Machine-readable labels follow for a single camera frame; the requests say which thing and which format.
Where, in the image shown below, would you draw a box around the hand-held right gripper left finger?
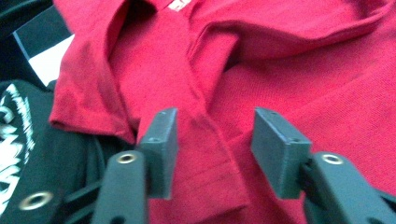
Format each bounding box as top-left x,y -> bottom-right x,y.
135,106 -> 179,201

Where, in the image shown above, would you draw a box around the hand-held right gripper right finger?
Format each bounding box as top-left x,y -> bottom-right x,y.
250,106 -> 313,200

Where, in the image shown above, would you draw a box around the red polo shirt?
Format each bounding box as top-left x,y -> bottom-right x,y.
49,0 -> 396,224

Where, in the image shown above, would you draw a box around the black cloth with white print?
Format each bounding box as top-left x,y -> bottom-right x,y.
0,78 -> 134,224

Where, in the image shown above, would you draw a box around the black and white flat panel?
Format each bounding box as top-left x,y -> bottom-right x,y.
13,6 -> 76,87

